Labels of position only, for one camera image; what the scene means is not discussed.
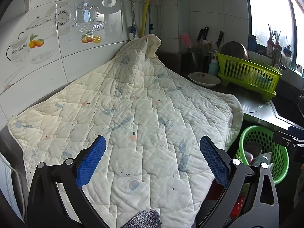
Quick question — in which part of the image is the red cartoon paper cup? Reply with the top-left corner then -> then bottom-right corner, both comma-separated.
244,144 -> 262,165

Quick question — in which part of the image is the green perforated trash basket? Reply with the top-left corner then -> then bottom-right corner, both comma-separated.
234,126 -> 289,185

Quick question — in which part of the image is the steel kitchen knife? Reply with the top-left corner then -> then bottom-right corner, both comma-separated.
249,103 -> 268,113

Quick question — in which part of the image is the grey knit gloved hand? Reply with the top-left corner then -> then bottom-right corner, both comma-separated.
121,209 -> 161,228

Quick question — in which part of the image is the lime green dish rack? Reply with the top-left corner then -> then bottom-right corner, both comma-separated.
217,53 -> 282,101

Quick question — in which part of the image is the white ceramic plate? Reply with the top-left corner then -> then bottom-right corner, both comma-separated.
188,72 -> 221,88

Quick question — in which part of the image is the teal soap bottle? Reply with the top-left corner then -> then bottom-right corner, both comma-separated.
208,54 -> 219,76

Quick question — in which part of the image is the dark metal pot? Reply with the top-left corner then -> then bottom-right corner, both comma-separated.
221,41 -> 250,61

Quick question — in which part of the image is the white quilted blanket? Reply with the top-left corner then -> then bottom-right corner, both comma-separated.
8,35 -> 243,227

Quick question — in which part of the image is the yellow gas hose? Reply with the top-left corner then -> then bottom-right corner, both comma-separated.
139,0 -> 155,38

